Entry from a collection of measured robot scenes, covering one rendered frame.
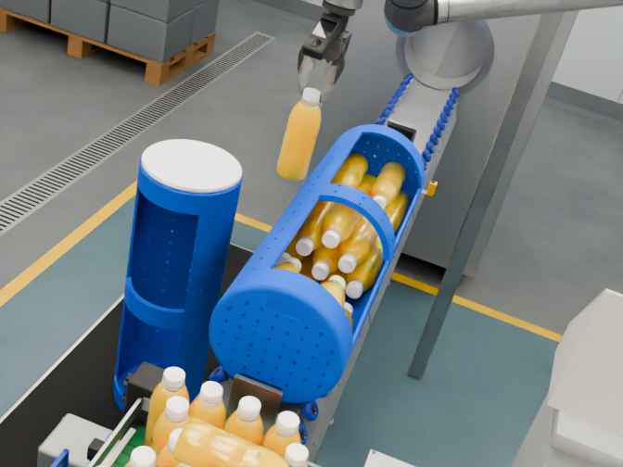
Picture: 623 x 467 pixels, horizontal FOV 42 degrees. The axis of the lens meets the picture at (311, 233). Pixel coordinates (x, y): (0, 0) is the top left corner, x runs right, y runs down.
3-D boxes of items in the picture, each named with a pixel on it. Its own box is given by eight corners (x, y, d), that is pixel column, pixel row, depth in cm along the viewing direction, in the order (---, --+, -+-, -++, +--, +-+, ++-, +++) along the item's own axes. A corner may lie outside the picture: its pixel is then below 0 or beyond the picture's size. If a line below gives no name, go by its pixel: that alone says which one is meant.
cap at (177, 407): (184, 403, 145) (184, 396, 144) (190, 419, 142) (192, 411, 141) (162, 406, 143) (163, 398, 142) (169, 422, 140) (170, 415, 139)
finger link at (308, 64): (308, 90, 185) (325, 54, 180) (300, 96, 180) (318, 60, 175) (296, 82, 185) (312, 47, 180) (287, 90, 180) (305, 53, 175)
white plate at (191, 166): (158, 130, 238) (158, 133, 239) (128, 173, 215) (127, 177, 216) (250, 154, 239) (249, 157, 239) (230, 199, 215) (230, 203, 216)
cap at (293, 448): (284, 468, 137) (286, 460, 136) (283, 449, 141) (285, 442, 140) (306, 470, 138) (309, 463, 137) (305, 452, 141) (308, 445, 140)
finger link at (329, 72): (338, 98, 184) (343, 58, 179) (332, 106, 178) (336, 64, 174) (325, 96, 184) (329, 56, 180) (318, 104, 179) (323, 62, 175)
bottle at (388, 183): (378, 163, 231) (363, 191, 216) (402, 159, 229) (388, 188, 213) (385, 186, 234) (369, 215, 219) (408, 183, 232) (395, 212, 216)
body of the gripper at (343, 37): (346, 58, 181) (362, 6, 175) (336, 68, 174) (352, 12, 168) (313, 46, 182) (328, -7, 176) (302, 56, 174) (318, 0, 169)
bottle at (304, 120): (311, 175, 191) (332, 103, 181) (292, 183, 186) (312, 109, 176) (289, 161, 194) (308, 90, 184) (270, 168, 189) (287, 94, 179)
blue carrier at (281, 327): (406, 229, 241) (439, 145, 225) (322, 425, 167) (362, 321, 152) (316, 193, 244) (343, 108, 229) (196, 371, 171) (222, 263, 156)
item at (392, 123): (405, 168, 277) (418, 127, 269) (402, 172, 274) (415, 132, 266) (377, 158, 279) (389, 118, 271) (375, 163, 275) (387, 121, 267)
